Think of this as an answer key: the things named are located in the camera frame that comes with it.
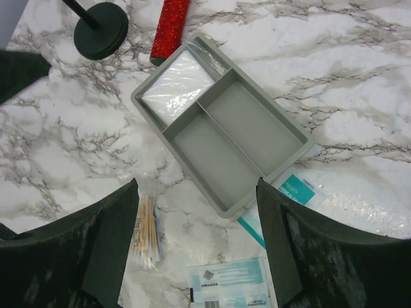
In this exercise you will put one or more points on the grey plastic tray insert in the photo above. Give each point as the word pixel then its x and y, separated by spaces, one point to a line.
pixel 230 137

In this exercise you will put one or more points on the red glitter microphone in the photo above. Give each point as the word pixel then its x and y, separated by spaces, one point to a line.
pixel 169 30

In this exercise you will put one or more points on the white gauze pack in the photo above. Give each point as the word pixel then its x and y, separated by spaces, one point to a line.
pixel 189 75

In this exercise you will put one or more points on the cotton swab pack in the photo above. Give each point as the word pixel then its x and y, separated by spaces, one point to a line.
pixel 145 247

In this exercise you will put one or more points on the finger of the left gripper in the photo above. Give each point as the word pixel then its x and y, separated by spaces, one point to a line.
pixel 19 70

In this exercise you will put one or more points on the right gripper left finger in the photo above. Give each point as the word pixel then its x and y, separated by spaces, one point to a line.
pixel 76 261

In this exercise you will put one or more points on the black microphone stand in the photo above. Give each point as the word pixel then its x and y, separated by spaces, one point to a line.
pixel 101 29

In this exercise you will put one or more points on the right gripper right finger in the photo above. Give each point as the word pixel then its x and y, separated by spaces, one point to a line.
pixel 316 261

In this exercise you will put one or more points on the blue white bandage packets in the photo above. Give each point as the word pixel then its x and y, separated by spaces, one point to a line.
pixel 229 284

